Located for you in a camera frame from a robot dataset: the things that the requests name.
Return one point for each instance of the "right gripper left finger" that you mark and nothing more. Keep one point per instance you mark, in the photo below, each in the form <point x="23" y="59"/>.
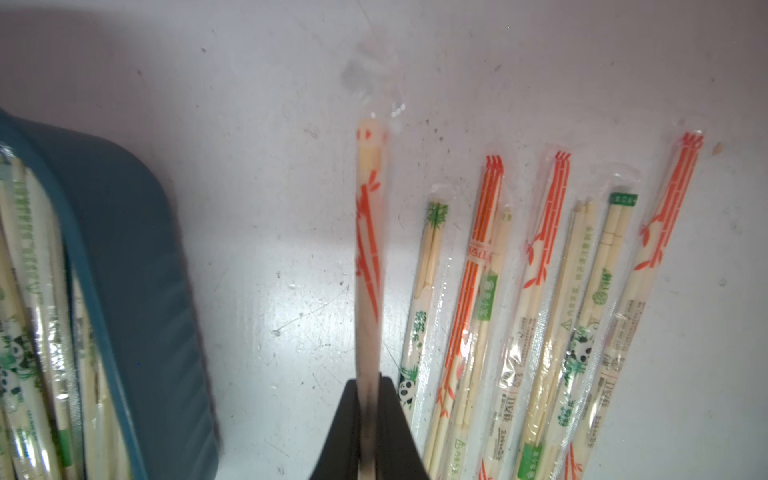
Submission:
<point x="339" y="457"/>

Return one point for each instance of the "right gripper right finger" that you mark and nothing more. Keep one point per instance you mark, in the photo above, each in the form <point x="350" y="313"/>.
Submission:
<point x="396" y="457"/>

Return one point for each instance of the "red green chopstick pack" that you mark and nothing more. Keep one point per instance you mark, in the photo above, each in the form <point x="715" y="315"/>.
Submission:
<point x="485" y="259"/>

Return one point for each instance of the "panda print chopstick pack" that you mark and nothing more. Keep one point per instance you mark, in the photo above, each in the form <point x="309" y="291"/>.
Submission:
<point x="606" y="249"/>

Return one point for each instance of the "red print chopstick pack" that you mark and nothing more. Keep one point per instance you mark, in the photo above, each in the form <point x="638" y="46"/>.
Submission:
<point x="654" y="236"/>

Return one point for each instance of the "green bamboo chopstick pack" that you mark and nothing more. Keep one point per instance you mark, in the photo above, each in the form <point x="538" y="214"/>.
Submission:
<point x="421" y="301"/>

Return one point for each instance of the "green label chopstick pack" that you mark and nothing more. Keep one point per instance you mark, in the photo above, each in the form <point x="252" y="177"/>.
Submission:
<point x="563" y="313"/>

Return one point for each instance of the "teal storage box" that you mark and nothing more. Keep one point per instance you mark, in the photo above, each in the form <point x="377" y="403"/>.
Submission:
<point x="122" y="241"/>

